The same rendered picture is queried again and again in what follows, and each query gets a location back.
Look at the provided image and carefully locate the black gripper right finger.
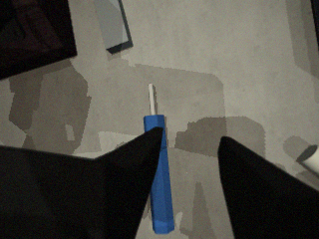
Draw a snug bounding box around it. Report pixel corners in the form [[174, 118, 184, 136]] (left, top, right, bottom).
[[217, 136, 319, 239]]

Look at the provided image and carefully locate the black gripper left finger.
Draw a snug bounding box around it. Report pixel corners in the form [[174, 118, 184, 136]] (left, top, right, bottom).
[[0, 126, 163, 239]]

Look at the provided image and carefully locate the blue stylus with white tip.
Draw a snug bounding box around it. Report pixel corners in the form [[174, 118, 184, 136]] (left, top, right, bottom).
[[144, 84, 174, 235]]

